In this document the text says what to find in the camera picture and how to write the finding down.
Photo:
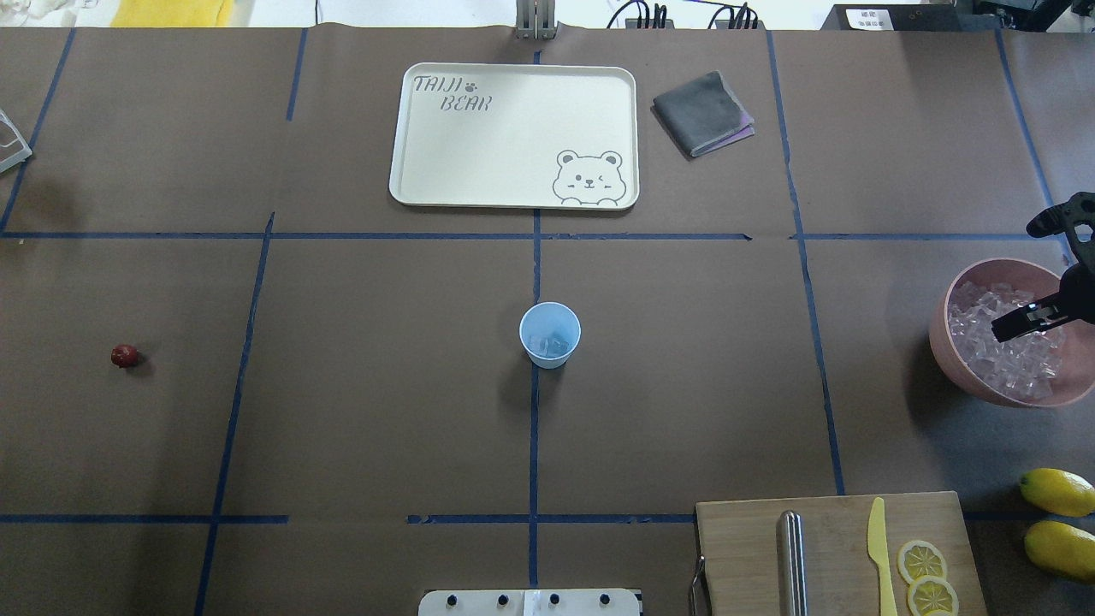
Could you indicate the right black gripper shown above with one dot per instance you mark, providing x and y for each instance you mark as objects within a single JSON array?
[{"x": 1080, "y": 295}]

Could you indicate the red strawberry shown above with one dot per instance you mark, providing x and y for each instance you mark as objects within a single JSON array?
[{"x": 125, "y": 356}]

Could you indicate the pink bowl of ice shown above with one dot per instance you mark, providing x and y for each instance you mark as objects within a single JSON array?
[{"x": 1041, "y": 369}]

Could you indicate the light blue plastic cup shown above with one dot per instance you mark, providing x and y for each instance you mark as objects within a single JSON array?
[{"x": 550, "y": 332}]

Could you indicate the yellow lemon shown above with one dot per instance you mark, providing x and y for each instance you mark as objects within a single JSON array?
[
  {"x": 1058, "y": 492},
  {"x": 1062, "y": 550}
]

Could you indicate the lemon slice row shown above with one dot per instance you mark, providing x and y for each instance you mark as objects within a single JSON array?
[{"x": 925, "y": 570}]

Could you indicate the yellow plastic knife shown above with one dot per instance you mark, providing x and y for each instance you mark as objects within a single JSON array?
[{"x": 878, "y": 551}]

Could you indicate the black power adapter box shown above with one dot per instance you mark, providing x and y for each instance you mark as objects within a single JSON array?
[{"x": 889, "y": 17}]

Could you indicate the wooden cutting board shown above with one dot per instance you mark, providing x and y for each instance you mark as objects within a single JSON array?
[{"x": 739, "y": 540}]

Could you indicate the grey folded cloth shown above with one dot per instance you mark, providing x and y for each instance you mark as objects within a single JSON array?
[{"x": 703, "y": 115}]

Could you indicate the cream bear serving tray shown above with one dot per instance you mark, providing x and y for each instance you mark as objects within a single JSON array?
[{"x": 516, "y": 136}]

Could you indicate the yellow cloth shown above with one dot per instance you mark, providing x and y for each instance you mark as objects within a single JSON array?
[{"x": 173, "y": 14}]

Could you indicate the steel black handled tool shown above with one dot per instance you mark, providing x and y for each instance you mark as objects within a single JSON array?
[{"x": 792, "y": 579}]

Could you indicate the aluminium frame post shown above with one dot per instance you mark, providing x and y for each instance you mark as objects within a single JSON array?
[{"x": 536, "y": 20}]

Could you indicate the white camera pole base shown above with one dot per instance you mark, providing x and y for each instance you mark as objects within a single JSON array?
[{"x": 578, "y": 601}]

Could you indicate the white wire cup rack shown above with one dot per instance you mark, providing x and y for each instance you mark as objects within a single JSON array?
[{"x": 14, "y": 147}]

